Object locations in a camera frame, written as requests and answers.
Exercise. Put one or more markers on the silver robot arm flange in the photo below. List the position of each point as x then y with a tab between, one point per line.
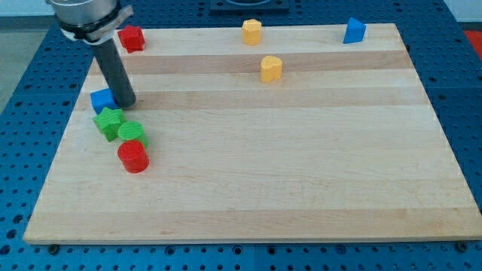
81	12

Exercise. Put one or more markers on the wooden board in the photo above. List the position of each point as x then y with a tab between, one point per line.
345	147

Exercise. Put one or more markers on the yellow heart block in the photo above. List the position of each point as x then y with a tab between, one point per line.
271	69

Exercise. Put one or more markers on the yellow hexagon block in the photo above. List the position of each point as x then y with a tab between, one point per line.
251	32

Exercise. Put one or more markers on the red cylinder block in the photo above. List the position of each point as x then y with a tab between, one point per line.
133	156

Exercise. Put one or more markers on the green cylinder block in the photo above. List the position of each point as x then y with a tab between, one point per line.
132	130

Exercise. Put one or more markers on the green star block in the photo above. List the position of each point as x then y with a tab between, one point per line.
109	121

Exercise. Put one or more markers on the blue cube block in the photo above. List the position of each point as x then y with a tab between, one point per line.
102	99

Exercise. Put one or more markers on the red star block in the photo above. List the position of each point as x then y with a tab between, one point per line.
132	38

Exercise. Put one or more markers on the blue triangle block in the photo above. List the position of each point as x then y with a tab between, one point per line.
355	31

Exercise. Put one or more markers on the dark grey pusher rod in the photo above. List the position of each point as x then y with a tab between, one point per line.
113	70

